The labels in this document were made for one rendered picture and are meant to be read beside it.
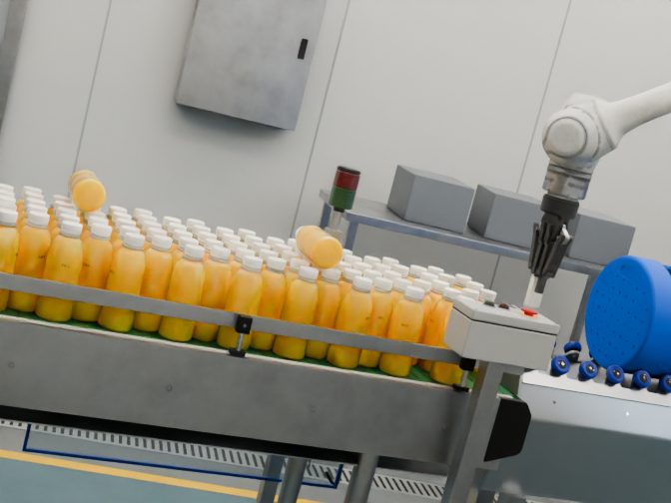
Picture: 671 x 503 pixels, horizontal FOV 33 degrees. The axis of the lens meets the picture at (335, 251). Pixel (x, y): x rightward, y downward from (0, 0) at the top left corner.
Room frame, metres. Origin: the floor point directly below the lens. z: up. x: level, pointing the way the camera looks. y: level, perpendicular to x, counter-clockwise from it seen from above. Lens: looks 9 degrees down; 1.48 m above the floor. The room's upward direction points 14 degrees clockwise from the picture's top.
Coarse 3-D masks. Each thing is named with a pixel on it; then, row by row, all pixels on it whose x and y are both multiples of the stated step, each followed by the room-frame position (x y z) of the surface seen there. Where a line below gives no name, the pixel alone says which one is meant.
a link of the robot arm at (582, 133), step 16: (640, 96) 2.11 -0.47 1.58; (656, 96) 2.11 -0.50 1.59; (560, 112) 2.10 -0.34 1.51; (576, 112) 2.08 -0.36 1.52; (592, 112) 2.10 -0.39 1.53; (608, 112) 2.10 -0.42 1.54; (624, 112) 2.10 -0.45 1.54; (640, 112) 2.10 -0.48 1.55; (656, 112) 2.11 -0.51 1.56; (544, 128) 2.10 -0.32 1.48; (560, 128) 2.06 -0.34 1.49; (576, 128) 2.05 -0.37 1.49; (592, 128) 2.07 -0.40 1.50; (608, 128) 2.09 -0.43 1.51; (624, 128) 2.10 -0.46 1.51; (544, 144) 2.11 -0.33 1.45; (560, 144) 2.06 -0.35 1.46; (576, 144) 2.05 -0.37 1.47; (592, 144) 2.06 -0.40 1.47; (608, 144) 2.10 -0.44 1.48; (560, 160) 2.08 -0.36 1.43; (576, 160) 2.07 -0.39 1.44; (592, 160) 2.11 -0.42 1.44
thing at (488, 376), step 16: (480, 368) 2.27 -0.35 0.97; (496, 368) 2.26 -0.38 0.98; (480, 384) 2.26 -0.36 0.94; (496, 384) 2.26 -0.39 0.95; (480, 400) 2.25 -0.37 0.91; (464, 416) 2.28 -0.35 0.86; (480, 416) 2.25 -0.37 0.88; (464, 432) 2.26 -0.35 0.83; (480, 432) 2.26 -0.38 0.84; (464, 448) 2.25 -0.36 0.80; (480, 448) 2.26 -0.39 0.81; (464, 464) 2.25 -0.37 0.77; (448, 480) 2.27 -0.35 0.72; (464, 480) 2.26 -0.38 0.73; (448, 496) 2.26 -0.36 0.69; (464, 496) 2.26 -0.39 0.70
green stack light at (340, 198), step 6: (336, 192) 2.80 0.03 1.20; (342, 192) 2.79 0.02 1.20; (348, 192) 2.80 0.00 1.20; (354, 192) 2.81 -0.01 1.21; (330, 198) 2.81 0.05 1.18; (336, 198) 2.79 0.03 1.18; (342, 198) 2.79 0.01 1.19; (348, 198) 2.80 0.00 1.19; (330, 204) 2.80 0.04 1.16; (336, 204) 2.79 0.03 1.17; (342, 204) 2.79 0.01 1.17; (348, 204) 2.80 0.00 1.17
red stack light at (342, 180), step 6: (336, 174) 2.81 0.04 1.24; (342, 174) 2.79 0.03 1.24; (348, 174) 2.79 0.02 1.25; (336, 180) 2.80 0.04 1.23; (342, 180) 2.79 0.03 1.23; (348, 180) 2.79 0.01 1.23; (354, 180) 2.80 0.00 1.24; (336, 186) 2.80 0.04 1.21; (342, 186) 2.79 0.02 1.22; (348, 186) 2.79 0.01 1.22; (354, 186) 2.80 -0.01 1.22
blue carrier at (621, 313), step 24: (624, 264) 2.72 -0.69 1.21; (648, 264) 2.66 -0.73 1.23; (600, 288) 2.79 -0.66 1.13; (624, 288) 2.70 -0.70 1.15; (648, 288) 2.61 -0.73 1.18; (600, 312) 2.76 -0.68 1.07; (624, 312) 2.67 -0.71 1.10; (648, 312) 2.59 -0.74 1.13; (600, 336) 2.73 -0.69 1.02; (624, 336) 2.65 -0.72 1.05; (648, 336) 2.57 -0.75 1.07; (600, 360) 2.71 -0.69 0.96; (624, 360) 2.62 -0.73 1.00; (648, 360) 2.60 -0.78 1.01
